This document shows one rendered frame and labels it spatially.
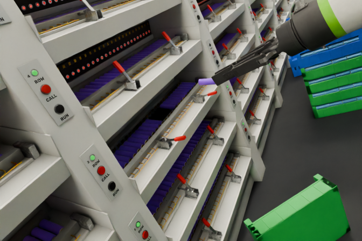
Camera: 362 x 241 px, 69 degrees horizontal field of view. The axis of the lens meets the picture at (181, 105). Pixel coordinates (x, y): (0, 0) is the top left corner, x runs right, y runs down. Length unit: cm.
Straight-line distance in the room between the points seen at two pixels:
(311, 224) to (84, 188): 70
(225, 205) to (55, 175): 70
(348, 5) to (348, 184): 83
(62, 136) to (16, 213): 14
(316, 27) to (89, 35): 47
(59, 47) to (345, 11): 54
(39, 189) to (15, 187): 4
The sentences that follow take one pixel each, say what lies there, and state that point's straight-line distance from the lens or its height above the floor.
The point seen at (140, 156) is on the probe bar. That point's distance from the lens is 73.
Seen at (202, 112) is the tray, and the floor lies 52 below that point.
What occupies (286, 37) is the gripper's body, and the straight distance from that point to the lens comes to 61.
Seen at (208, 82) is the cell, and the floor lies 66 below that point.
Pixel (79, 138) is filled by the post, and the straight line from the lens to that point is 56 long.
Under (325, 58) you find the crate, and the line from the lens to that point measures 154.
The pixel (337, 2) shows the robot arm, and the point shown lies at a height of 76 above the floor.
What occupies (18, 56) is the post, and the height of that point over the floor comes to 92.
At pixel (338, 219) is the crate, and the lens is 105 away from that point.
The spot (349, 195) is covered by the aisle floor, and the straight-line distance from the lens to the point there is 122.
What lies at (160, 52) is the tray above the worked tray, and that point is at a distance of 92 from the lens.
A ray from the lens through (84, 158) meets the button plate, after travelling 56.
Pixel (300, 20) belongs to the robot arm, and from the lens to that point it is 60.
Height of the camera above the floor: 87
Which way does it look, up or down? 19 degrees down
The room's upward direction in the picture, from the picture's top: 27 degrees counter-clockwise
